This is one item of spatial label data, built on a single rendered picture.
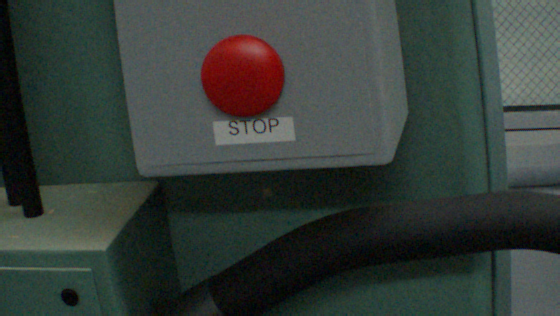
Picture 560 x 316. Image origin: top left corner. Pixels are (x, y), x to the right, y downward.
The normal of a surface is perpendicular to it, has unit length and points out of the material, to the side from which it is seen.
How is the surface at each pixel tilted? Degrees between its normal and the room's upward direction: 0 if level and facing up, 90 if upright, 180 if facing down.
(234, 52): 81
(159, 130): 90
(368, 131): 90
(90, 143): 90
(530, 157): 90
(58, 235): 0
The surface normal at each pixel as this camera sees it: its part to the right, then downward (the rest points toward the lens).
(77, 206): -0.12, -0.94
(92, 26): -0.20, 0.33
